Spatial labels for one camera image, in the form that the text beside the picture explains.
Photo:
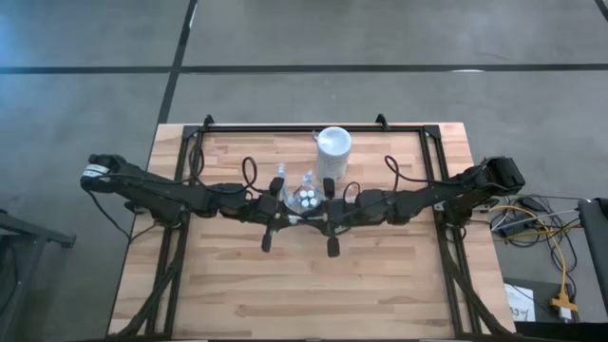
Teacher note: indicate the black metal stand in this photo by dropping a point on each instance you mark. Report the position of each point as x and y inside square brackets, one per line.
[43, 235]

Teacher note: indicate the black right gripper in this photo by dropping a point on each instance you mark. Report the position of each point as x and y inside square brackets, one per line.
[341, 211]

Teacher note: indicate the black equipment case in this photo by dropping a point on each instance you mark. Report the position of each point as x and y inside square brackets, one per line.
[594, 237]

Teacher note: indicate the white plastic cup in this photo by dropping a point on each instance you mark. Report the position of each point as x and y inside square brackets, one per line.
[334, 147]

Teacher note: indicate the black floor mat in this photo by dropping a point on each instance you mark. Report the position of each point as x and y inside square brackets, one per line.
[541, 309]

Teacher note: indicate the teal mouthwash bottle white cap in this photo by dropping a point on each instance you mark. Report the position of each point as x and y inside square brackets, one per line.
[305, 203]

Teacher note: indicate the yellow plug splitter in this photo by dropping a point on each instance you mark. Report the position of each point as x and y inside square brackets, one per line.
[564, 302]

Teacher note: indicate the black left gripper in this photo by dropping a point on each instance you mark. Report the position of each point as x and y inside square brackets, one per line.
[267, 208]

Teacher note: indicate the white paper sheet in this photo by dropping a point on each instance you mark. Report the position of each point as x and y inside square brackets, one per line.
[518, 299]

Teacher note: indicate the black box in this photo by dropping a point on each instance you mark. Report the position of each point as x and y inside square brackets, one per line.
[560, 332]

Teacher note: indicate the black power strip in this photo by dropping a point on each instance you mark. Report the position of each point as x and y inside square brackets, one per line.
[510, 229]

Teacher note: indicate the white power adapter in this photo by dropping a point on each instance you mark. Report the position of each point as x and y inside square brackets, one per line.
[565, 314]

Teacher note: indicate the black aluminium table frame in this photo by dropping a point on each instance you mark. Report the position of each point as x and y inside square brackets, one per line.
[408, 128]

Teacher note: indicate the clear plastic organizer tray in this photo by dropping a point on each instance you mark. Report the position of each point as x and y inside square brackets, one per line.
[297, 205]

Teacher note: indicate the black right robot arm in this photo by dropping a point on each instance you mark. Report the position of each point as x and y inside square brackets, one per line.
[437, 195]

